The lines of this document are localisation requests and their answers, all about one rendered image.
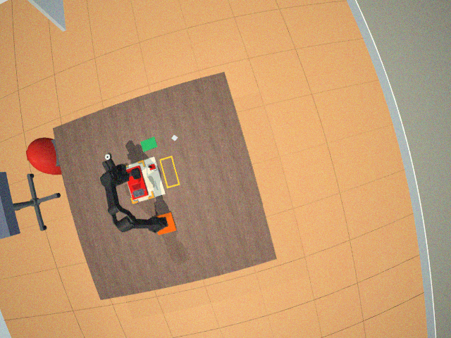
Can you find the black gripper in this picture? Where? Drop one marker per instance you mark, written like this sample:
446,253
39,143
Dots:
134,172

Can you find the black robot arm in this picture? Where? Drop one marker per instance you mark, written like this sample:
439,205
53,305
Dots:
110,180

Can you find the green flat square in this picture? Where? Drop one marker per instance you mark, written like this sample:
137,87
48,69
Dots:
149,144

